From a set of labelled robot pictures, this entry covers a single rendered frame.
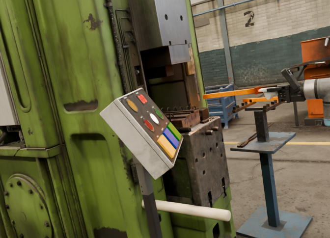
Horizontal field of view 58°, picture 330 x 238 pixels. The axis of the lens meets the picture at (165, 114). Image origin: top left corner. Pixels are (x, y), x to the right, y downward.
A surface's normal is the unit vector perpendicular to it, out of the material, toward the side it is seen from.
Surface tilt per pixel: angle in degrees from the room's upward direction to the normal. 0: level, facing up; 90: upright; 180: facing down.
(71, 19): 89
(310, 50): 90
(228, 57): 90
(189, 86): 90
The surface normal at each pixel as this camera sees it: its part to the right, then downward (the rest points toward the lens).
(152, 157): -0.15, 0.19
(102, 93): -0.55, 0.22
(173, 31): 0.82, -0.05
